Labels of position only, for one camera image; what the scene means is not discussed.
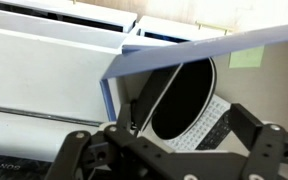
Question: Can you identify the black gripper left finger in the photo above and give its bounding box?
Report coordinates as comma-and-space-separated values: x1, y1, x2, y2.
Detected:
45, 103, 134, 180

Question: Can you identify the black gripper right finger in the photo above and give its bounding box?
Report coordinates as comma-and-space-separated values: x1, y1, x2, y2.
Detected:
228, 103, 288, 180

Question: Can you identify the white keyboard remote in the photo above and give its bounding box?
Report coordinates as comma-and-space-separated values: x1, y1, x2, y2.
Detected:
140, 94, 233, 152

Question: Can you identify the white tv stand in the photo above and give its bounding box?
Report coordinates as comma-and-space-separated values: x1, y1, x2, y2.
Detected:
0, 0, 233, 163

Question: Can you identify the black oval disc object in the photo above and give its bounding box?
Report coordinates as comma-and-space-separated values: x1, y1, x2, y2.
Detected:
132, 58, 217, 141

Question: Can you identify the dark blue cardboard box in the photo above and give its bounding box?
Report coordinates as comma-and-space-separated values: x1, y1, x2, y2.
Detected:
99, 21, 288, 154

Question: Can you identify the green sticky note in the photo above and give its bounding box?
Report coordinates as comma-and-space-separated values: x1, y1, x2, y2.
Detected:
228, 45, 265, 70

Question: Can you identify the white drawer brass handle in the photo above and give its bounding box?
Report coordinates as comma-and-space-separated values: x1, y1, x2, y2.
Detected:
0, 0, 139, 34
136, 14, 234, 44

